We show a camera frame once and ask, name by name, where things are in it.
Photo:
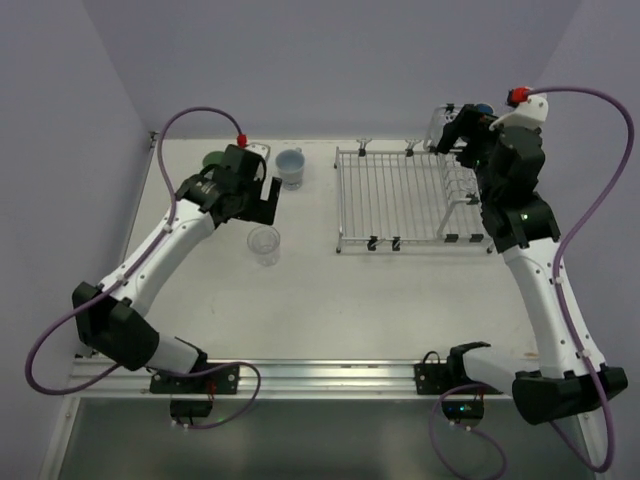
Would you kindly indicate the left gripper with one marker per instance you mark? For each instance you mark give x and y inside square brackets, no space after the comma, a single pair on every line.
[265,201]

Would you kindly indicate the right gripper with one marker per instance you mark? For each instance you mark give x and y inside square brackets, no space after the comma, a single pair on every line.
[463,132]

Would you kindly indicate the grey footed mug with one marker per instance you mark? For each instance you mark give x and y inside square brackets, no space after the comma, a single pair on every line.
[290,165]

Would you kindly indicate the dark blue cup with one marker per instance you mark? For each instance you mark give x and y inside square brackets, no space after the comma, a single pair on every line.
[484,107]

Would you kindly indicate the clear glass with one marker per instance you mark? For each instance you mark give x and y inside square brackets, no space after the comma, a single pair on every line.
[264,244]

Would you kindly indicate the green plastic cup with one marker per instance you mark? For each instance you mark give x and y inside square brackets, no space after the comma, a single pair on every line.
[212,158]

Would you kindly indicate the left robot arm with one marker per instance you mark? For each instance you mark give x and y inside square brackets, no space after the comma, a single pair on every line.
[110,316]

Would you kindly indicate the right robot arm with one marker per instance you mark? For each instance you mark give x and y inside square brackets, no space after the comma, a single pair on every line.
[571,375]

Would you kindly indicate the metal dish rack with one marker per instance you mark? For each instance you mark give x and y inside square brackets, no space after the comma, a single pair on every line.
[409,196]

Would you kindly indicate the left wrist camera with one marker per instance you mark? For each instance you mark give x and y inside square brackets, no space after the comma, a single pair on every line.
[260,149]

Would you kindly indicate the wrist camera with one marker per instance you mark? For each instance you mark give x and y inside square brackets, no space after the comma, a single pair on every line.
[530,114]
[260,149]

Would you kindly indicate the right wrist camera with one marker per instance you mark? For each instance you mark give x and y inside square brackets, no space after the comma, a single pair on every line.
[530,114]

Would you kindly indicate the aluminium mounting rail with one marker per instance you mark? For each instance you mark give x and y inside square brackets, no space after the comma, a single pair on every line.
[280,380]

